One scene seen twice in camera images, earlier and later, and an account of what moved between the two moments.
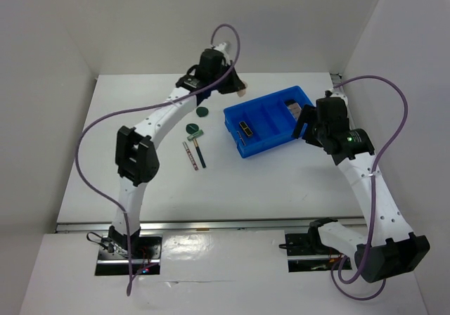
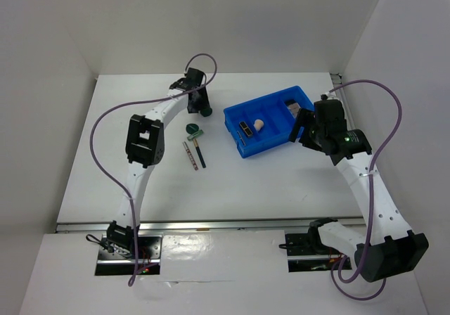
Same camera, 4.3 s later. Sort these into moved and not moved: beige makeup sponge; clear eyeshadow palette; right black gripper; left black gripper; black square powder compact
Moved: left black gripper; beige makeup sponge
Not moved: right black gripper; clear eyeshadow palette; black square powder compact
